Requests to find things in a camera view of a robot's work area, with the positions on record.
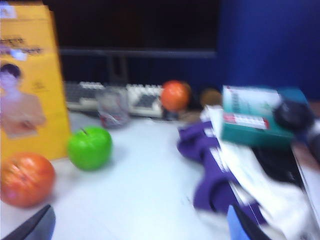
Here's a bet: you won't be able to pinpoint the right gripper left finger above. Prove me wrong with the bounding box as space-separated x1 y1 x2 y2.
0 204 56 240

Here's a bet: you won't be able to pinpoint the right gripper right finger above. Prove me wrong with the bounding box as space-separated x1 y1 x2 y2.
227 204 270 240

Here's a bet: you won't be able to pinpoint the green apple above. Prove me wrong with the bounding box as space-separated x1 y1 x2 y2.
67 126 113 172

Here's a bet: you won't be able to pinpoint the yellow printed paper bag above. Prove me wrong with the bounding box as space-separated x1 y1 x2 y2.
0 1 72 161

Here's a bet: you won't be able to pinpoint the large orange fruit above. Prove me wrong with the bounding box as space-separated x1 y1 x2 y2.
0 152 56 208

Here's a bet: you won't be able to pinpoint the black flat laptop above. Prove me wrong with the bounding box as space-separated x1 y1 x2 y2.
251 144 310 195

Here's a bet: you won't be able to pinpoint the teal and white box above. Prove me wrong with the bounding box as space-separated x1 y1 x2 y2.
221 85 310 146

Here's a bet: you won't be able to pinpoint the black round puck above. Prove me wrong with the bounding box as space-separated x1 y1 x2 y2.
273 98 315 133

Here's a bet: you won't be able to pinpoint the brown kiwi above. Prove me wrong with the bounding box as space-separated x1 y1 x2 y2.
199 88 223 107

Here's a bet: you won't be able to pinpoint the clear plastic cup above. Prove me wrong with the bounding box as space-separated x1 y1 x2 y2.
96 87 130 130

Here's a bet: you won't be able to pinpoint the small orange fruit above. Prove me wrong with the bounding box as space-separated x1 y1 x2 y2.
160 80 191 111

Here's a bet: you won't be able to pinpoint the white keyboard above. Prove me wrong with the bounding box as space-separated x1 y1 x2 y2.
64 81 166 118

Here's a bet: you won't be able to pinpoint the blue office partition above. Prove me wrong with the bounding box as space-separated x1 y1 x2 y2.
214 0 320 101

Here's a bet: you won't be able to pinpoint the black computer monitor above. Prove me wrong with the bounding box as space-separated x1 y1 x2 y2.
43 0 221 81

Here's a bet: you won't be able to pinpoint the white tote bag purple straps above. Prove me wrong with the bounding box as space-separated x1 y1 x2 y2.
176 104 316 240

